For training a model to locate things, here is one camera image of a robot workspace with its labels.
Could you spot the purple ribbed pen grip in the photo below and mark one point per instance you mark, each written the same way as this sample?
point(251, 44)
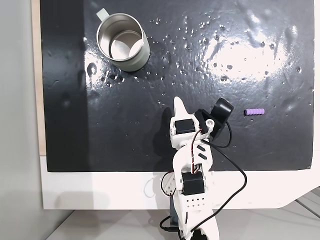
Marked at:
point(254, 111)

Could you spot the black camera box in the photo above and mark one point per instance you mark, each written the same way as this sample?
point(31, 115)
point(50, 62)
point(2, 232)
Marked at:
point(222, 107)

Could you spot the pale green steel mug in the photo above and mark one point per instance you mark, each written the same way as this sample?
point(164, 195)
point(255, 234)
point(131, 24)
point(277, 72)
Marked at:
point(140, 62)

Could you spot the black glossy mat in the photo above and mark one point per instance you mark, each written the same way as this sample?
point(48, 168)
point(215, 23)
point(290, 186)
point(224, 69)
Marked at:
point(125, 125)

